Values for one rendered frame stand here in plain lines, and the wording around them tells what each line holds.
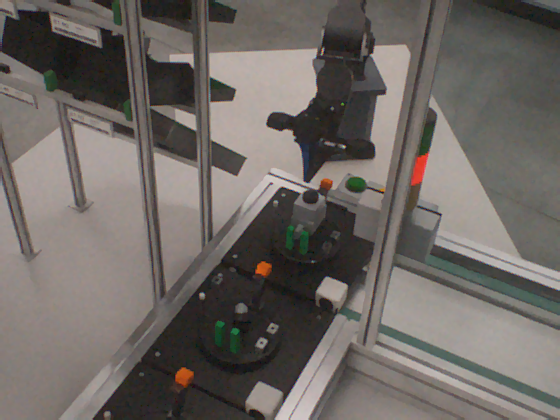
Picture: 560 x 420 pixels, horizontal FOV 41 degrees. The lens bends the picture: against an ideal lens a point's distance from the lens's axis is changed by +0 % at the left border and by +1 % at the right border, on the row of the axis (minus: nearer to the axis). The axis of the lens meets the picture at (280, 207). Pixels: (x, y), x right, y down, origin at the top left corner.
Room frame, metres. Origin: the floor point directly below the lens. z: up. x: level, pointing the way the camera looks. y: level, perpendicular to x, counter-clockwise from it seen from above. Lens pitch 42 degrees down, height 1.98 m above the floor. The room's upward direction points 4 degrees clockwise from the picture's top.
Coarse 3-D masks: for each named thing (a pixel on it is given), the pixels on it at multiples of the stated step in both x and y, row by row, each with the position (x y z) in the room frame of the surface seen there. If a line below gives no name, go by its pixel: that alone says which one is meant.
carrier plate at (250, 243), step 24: (288, 192) 1.15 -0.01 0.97; (264, 216) 1.07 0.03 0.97; (336, 216) 1.09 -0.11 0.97; (240, 240) 1.00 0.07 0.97; (264, 240) 1.01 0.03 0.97; (360, 240) 1.02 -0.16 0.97; (240, 264) 0.94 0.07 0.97; (336, 264) 0.95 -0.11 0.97; (360, 264) 0.96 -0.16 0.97; (288, 288) 0.89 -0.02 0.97; (312, 288) 0.89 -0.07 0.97; (336, 312) 0.85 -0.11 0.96
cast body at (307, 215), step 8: (304, 192) 1.01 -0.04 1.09; (312, 192) 1.01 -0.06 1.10; (296, 200) 1.00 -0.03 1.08; (304, 200) 1.00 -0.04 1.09; (312, 200) 0.99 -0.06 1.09; (320, 200) 1.00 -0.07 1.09; (296, 208) 0.99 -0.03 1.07; (304, 208) 0.98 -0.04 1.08; (312, 208) 0.98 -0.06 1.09; (320, 208) 1.00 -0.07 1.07; (296, 216) 0.99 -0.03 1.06; (304, 216) 0.98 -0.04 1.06; (312, 216) 0.98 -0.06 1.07; (320, 216) 1.00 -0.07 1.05; (296, 224) 0.98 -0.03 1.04; (304, 224) 0.97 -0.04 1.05; (312, 224) 0.97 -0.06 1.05; (296, 232) 0.96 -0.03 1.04; (312, 232) 0.97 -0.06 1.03
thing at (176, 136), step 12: (120, 108) 1.09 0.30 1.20; (156, 120) 1.16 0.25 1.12; (168, 120) 1.19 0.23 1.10; (156, 132) 1.16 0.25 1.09; (168, 132) 1.19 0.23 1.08; (180, 132) 1.04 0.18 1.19; (192, 132) 1.06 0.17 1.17; (168, 144) 1.01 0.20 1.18; (180, 144) 1.04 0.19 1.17; (192, 144) 1.06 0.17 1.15; (216, 144) 1.12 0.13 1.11; (192, 156) 1.06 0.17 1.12; (216, 156) 1.12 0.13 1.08; (228, 156) 1.15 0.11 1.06; (240, 156) 1.18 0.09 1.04; (228, 168) 1.15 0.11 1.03; (240, 168) 1.18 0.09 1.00
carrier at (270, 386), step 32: (224, 288) 0.88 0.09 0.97; (192, 320) 0.80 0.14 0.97; (224, 320) 0.79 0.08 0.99; (256, 320) 0.79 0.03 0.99; (288, 320) 0.81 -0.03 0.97; (320, 320) 0.82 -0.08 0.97; (160, 352) 0.73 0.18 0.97; (192, 352) 0.73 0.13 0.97; (224, 352) 0.72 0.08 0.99; (256, 352) 0.73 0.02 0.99; (288, 352) 0.75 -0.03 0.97; (192, 384) 0.68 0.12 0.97; (224, 384) 0.68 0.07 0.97; (256, 384) 0.67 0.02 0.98; (288, 384) 0.68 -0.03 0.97; (256, 416) 0.62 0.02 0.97
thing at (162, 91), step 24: (96, 48) 1.02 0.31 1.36; (120, 48) 1.10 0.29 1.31; (72, 72) 1.02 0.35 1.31; (96, 72) 1.00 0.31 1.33; (120, 72) 0.98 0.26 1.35; (168, 72) 1.02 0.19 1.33; (192, 72) 1.06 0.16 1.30; (120, 96) 0.96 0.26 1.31; (168, 96) 1.02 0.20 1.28; (192, 96) 1.06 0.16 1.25; (216, 96) 1.11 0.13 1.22
